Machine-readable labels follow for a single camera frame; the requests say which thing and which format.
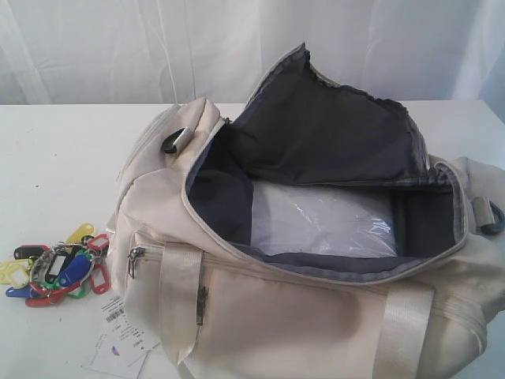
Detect white backdrop curtain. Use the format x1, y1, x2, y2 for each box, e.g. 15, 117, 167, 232
1, 1, 504, 104

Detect white paper hang tag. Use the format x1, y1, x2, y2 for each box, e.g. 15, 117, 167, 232
81, 295, 159, 378

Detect colourful plastic key tags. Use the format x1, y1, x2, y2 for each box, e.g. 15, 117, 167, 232
1, 223, 110, 308

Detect clear plastic wrapped white package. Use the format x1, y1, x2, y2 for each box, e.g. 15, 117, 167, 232
251, 181, 396, 258

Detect cream fabric duffel bag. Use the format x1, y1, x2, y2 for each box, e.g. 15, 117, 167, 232
107, 45, 504, 378

